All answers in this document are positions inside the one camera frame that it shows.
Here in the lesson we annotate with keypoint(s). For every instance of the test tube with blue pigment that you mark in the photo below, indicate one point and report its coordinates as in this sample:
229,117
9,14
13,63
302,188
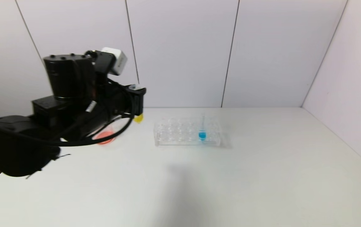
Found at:
202,135

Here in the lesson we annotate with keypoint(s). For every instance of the clear glass beaker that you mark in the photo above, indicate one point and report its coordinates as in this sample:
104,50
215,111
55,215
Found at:
105,138

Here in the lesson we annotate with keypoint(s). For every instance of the test tube with yellow pigment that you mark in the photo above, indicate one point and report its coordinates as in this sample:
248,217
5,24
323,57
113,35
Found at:
138,118

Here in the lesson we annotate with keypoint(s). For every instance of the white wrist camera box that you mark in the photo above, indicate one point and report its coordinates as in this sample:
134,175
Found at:
116,61

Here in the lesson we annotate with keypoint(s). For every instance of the clear acrylic test tube rack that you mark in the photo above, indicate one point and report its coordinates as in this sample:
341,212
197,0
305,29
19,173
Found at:
180,138

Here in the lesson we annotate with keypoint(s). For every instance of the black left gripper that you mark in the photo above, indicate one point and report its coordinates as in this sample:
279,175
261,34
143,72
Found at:
139,101

